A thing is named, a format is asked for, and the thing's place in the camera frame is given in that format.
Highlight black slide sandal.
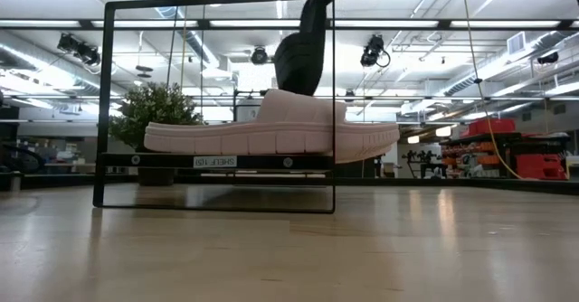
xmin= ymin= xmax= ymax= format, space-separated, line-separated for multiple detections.
xmin=272 ymin=0 xmax=335 ymax=98

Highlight pink slide sandal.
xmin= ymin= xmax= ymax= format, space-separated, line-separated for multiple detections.
xmin=143 ymin=88 xmax=402 ymax=165

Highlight white ceiling vent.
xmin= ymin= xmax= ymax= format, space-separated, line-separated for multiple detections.
xmin=506 ymin=31 xmax=527 ymax=55

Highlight green potted plant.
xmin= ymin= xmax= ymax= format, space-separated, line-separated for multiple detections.
xmin=108 ymin=81 xmax=204 ymax=187

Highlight red storage bin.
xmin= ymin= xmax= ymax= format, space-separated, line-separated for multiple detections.
xmin=468 ymin=118 xmax=517 ymax=136
xmin=515 ymin=153 xmax=567 ymax=181

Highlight black storage rack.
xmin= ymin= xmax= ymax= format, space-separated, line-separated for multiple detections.
xmin=441 ymin=132 xmax=572 ymax=181

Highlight hanging yellow cable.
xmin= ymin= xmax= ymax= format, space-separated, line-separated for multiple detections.
xmin=460 ymin=0 xmax=526 ymax=181

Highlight silver ventilation duct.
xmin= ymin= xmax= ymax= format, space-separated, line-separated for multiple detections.
xmin=445 ymin=30 xmax=579 ymax=98

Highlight wooden shelf with black frame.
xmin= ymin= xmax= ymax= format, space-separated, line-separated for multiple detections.
xmin=92 ymin=0 xmax=337 ymax=215

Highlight black aluminium table frame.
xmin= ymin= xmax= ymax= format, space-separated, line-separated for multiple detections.
xmin=0 ymin=173 xmax=579 ymax=197

